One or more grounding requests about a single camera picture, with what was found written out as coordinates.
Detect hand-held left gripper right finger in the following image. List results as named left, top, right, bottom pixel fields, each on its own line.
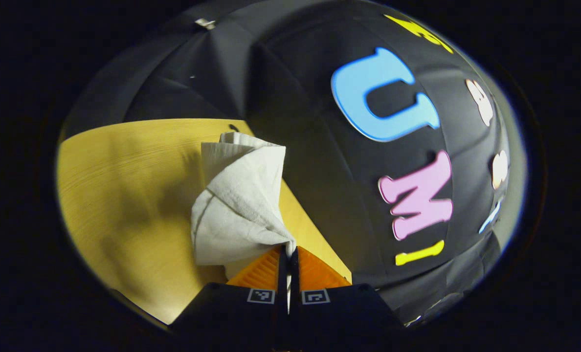
left=290, top=246, right=403, bottom=343

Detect black backdrop cloth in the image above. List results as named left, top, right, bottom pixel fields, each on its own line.
left=58, top=0, right=528, bottom=326

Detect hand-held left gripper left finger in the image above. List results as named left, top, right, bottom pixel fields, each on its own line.
left=171, top=244, right=290, bottom=343

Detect white jeans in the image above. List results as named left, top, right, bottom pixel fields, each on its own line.
left=190, top=131, right=297, bottom=313

